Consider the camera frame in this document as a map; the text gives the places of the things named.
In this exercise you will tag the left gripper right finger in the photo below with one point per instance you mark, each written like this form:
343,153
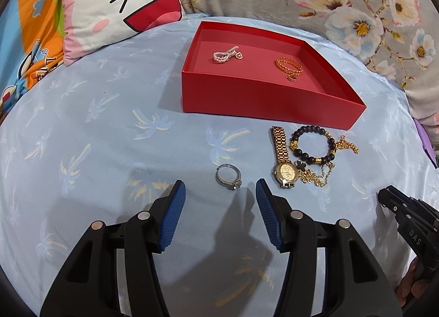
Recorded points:
355,284

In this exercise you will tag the gold wristwatch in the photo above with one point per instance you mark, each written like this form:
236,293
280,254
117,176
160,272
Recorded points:
285,172

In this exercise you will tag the person right hand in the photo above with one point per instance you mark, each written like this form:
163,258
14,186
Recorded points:
408,285

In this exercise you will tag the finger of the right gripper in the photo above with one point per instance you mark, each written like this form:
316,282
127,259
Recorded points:
388,200
401,195

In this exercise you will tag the grey floral blanket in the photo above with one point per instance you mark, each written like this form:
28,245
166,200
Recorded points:
395,38

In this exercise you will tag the red jewelry tray box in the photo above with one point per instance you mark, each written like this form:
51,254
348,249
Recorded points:
230,70

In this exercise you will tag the colorful cartoon bedsheet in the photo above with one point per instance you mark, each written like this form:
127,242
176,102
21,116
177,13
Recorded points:
32,33

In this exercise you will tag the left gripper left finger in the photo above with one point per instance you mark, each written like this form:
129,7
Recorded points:
86,285

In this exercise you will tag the pink cat face pillow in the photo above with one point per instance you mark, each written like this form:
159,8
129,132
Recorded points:
92,24

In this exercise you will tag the gold chain bangle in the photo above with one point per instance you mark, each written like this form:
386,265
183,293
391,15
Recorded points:
289,66

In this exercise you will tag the purple notebook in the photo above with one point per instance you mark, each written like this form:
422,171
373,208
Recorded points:
426,144

